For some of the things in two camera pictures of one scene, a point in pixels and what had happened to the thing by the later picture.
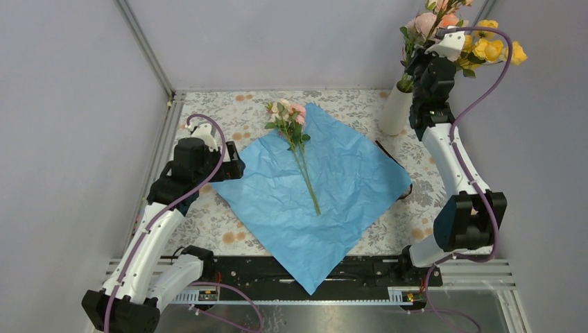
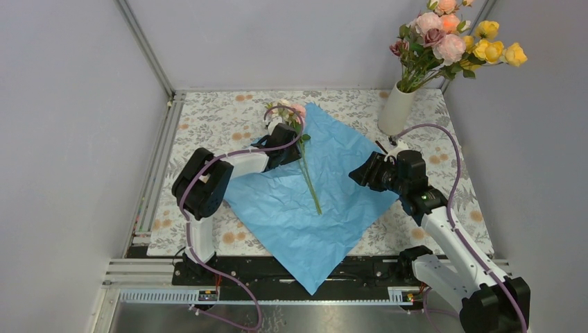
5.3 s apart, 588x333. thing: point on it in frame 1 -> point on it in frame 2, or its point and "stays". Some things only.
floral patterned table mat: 210,227 stays
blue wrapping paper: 356,181 stays
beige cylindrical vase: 394,114 stays
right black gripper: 422,54 -> 368,173
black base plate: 252,278 stays
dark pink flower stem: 442,11 -> 414,55
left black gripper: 231,169 -> 293,156
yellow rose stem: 482,47 stays
